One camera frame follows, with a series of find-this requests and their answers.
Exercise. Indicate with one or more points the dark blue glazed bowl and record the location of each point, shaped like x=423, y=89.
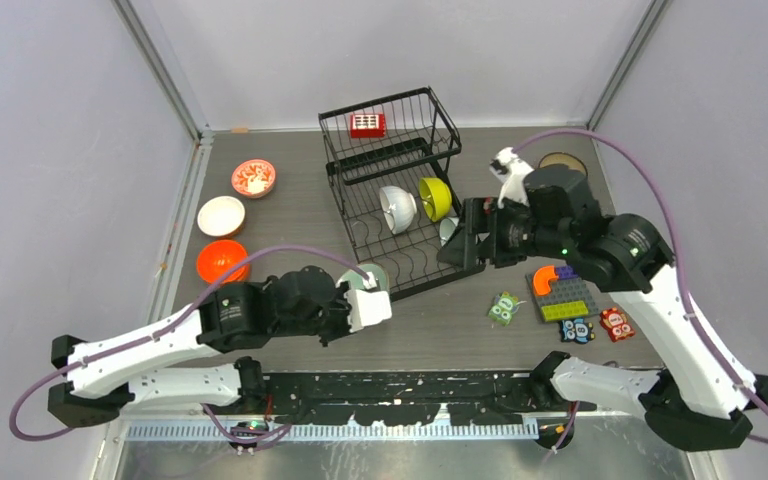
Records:
x=565, y=159

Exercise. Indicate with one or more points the orange curved block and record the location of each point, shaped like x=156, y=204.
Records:
x=542, y=280

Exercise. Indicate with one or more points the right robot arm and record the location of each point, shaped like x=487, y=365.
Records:
x=699, y=399

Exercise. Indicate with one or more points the white ribbed bowl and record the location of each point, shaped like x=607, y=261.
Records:
x=398, y=207

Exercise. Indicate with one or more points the red owl card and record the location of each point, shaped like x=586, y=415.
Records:
x=616, y=324

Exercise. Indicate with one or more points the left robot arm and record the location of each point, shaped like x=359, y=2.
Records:
x=242, y=315

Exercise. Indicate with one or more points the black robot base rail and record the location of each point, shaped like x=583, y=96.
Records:
x=480, y=398

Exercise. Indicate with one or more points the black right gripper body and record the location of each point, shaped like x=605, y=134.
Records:
x=516, y=233

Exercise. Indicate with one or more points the black wire dish rack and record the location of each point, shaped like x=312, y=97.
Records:
x=392, y=141

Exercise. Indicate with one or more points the yellow-green bowl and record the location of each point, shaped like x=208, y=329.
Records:
x=436, y=198

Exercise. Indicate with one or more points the blue owl card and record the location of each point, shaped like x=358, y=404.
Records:
x=577, y=331

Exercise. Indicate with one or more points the mint textured bowl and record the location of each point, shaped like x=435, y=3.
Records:
x=446, y=228

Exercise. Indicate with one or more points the green owl toy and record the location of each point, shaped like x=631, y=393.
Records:
x=503, y=308

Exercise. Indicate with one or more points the celadon bowl with flower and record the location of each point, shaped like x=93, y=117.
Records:
x=357, y=281

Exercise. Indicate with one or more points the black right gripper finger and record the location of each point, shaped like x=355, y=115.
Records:
x=476, y=215
x=463, y=250

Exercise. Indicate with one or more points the white bowl red floral pattern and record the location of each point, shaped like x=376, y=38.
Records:
x=254, y=178

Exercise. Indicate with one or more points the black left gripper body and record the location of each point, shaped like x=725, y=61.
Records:
x=331, y=323

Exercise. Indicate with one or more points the grey building block plate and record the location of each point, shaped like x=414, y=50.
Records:
x=570, y=298

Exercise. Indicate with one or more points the red box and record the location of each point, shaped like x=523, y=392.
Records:
x=367, y=125

